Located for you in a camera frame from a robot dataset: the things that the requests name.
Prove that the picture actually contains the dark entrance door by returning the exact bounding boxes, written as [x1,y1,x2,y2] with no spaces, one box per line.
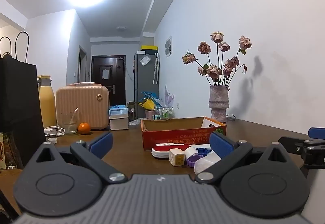
[91,55,126,108]

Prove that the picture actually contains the red and white lint brush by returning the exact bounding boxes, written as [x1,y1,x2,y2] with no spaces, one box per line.
[152,143,212,160]

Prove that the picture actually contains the purple flower wall sticker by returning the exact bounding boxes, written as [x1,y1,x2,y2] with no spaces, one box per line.
[164,85,175,109]

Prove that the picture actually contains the grey textured vase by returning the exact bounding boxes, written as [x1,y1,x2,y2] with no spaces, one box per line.
[209,85,230,123]

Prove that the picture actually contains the clear glass cup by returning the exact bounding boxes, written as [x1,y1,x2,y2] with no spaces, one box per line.
[61,107,79,134]

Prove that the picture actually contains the white bin with blue lid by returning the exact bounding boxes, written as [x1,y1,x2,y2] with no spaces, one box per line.
[109,105,129,130]

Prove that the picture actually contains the yellow watering can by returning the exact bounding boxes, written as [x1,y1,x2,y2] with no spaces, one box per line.
[137,99,155,111]

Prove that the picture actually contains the red cardboard box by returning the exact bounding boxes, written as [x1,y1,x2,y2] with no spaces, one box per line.
[141,116,227,150]

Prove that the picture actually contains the dried pink roses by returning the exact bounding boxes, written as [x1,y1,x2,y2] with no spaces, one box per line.
[182,32,252,86]

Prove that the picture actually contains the black paper bag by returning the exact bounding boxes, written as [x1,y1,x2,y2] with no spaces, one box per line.
[0,32,47,166]

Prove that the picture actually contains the grey refrigerator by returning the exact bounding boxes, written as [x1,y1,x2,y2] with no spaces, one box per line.
[134,52,159,119]

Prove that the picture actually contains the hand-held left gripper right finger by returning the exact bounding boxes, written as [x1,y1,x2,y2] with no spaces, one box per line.
[195,131,301,185]

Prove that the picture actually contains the glass bottle with red label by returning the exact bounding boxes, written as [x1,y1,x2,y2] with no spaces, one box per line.
[0,133,24,170]

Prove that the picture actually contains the blue folding rack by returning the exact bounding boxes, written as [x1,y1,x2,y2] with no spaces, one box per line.
[141,91,161,108]

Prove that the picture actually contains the white folded umbrella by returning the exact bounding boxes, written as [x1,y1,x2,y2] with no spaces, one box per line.
[152,52,160,85]

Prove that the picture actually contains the white plastic bottle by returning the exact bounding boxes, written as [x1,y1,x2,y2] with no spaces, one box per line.
[194,151,222,175]

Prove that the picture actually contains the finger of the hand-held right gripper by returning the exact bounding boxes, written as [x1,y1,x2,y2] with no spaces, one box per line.
[308,127,325,140]
[278,136,325,169]

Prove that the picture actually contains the orange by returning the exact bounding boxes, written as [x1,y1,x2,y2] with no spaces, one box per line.
[78,123,91,135]

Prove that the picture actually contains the white charger cable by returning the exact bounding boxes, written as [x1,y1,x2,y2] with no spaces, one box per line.
[44,126,66,137]

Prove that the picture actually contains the wire rack with bottles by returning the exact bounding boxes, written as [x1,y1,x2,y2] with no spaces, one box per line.
[159,107,174,120]

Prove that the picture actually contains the side room door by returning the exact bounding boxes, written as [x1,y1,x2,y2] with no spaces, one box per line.
[79,46,87,83]

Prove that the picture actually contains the purple plastic container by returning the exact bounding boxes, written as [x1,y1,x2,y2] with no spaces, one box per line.
[186,153,204,168]

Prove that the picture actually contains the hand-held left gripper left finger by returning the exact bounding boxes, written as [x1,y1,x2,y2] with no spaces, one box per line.
[24,132,127,184]

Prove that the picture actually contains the framed wall picture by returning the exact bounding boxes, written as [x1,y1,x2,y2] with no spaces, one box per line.
[165,36,172,58]

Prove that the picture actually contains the pink ribbed suitcase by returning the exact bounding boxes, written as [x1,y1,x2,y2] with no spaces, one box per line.
[55,82,110,130]

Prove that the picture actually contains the yellow thermos bottle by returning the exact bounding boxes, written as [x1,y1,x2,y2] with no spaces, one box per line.
[38,75,57,129]

